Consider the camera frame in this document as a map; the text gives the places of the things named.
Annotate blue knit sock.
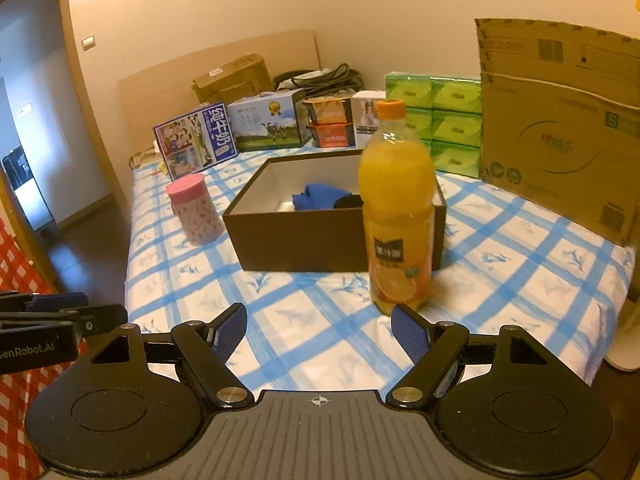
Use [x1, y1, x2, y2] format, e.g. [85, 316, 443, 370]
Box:
[292, 183, 350, 211]

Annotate black round powder puff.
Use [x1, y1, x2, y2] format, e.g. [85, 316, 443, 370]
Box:
[333, 194, 363, 209]

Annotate red white checked cloth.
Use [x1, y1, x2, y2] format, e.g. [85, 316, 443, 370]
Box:
[1, 229, 68, 479]

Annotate blue white checked bedsheet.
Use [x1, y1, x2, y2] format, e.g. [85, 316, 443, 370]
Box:
[125, 162, 636, 392]

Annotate pink lidded canister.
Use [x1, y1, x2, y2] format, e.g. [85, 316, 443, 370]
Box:
[166, 174, 224, 246]

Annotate brown cardboard shoe box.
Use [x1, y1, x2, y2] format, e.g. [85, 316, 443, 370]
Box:
[221, 148, 448, 274]

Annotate orange juice bottle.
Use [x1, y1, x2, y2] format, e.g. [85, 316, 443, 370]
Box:
[358, 99, 436, 315]

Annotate blue white milk carton box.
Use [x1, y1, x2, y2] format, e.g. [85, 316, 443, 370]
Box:
[153, 102, 239, 181]

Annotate wooden headboard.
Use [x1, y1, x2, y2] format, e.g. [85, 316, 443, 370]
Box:
[118, 29, 320, 155]

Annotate lower orange food box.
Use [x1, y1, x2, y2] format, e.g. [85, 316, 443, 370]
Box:
[306, 122, 356, 148]

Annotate orange food box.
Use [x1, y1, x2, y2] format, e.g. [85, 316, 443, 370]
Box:
[303, 96, 352, 126]
[306, 122, 356, 148]

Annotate green tissue pack bundle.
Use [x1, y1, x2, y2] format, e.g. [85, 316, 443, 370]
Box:
[385, 72, 483, 179]

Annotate white product box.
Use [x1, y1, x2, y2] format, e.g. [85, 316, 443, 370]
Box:
[350, 90, 386, 148]

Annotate cow picture milk box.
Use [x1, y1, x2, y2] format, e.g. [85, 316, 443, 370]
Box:
[227, 89, 311, 152]

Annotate upper orange food box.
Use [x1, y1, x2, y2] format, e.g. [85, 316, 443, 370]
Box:
[303, 96, 352, 126]

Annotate large brown cardboard box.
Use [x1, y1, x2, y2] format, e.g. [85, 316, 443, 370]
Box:
[475, 18, 640, 245]

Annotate brown cardboard box at headboard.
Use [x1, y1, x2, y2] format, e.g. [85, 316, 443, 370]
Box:
[192, 53, 273, 105]

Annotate wall light switch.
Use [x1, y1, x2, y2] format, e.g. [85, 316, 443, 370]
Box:
[81, 36, 96, 51]

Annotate black bag with cables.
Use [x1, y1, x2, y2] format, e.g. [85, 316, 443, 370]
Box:
[273, 63, 364, 98]

